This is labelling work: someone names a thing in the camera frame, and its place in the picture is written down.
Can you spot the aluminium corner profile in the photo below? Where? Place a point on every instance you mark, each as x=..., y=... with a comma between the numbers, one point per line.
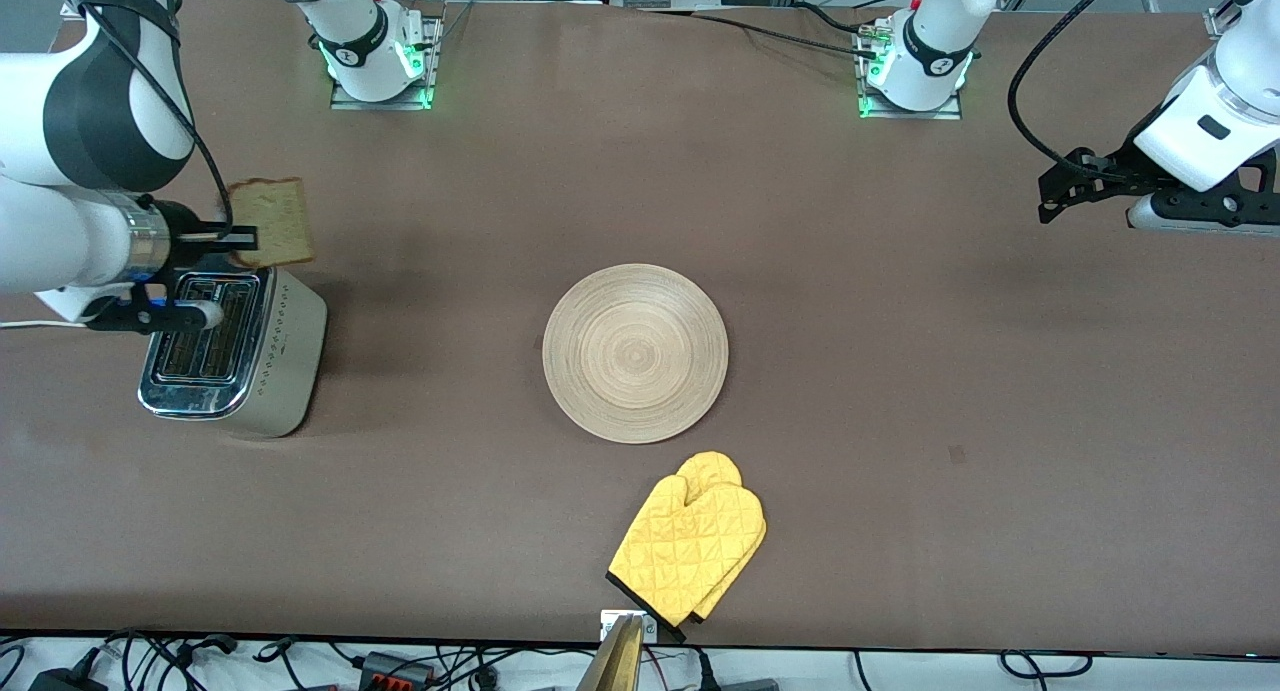
x=1218, y=21

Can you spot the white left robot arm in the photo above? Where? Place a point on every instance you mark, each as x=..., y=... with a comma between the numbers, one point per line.
x=1220, y=131

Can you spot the black power adapter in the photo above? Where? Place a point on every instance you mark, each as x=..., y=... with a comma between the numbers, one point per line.
x=65, y=682

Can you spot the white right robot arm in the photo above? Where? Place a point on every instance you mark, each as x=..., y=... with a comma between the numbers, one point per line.
x=30, y=241

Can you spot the black adapter with orange clips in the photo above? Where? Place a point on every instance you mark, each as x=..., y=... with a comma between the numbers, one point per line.
x=395, y=669

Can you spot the silver two-slot toaster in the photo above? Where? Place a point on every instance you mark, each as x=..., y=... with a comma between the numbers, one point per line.
x=280, y=361

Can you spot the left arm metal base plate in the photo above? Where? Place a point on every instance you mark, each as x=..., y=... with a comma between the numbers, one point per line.
x=910, y=114

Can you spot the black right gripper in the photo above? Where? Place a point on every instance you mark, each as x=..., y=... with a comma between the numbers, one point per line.
x=183, y=223

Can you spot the brass-coloured stand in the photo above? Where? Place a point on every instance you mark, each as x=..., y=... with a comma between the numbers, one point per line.
x=615, y=661

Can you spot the yellow quilted oven mitt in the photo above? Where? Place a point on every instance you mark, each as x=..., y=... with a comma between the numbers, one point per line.
x=712, y=468
x=690, y=551

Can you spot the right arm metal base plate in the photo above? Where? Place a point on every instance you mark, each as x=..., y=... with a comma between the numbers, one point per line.
x=432, y=61

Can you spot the round wooden plate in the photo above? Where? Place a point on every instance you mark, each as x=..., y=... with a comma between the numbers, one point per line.
x=635, y=353

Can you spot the small white table-edge bracket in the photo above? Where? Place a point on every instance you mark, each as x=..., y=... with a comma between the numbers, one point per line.
x=606, y=623

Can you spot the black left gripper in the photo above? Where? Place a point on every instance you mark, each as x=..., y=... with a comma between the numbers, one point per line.
x=1128, y=174

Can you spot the brown bread slice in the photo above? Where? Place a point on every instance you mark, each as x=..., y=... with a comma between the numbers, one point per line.
x=280, y=211

